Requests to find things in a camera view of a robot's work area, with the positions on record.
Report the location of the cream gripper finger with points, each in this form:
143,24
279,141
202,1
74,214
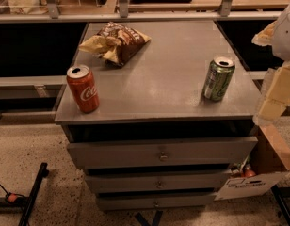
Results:
267,111
264,37

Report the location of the middle grey drawer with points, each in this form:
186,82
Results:
156,181

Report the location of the black metal stand leg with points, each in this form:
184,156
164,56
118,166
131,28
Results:
42,173

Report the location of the green soda can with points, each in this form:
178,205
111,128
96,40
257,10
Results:
218,78

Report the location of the black stand leg right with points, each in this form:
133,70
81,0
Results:
280,193

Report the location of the cardboard box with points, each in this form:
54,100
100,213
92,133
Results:
270,160

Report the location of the bottom grey drawer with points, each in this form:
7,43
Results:
155,201

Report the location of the brown chip bag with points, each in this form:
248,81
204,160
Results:
115,43

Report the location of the orange bottle in box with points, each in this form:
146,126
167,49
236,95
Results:
248,171

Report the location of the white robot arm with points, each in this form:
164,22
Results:
280,46

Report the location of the grey drawer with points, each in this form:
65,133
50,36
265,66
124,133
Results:
155,201
164,152
156,181

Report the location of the grey drawer cabinet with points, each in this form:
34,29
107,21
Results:
157,95

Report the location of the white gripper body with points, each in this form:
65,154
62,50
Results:
285,37

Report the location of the top grey drawer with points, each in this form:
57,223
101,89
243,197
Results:
164,152

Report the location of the red cola can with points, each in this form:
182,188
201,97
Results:
82,85

